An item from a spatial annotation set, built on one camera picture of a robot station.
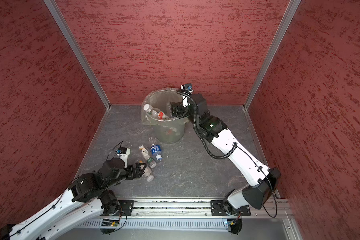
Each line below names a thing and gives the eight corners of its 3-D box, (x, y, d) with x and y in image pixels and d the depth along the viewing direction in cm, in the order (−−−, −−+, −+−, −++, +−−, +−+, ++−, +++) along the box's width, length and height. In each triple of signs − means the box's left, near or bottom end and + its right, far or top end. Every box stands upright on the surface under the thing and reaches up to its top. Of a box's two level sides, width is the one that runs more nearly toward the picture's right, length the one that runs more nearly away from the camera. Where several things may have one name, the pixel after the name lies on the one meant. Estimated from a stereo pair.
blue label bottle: (150, 160, 92) (149, 156, 87) (152, 148, 98) (151, 143, 93) (162, 160, 92) (160, 157, 88) (163, 148, 98) (162, 143, 93)
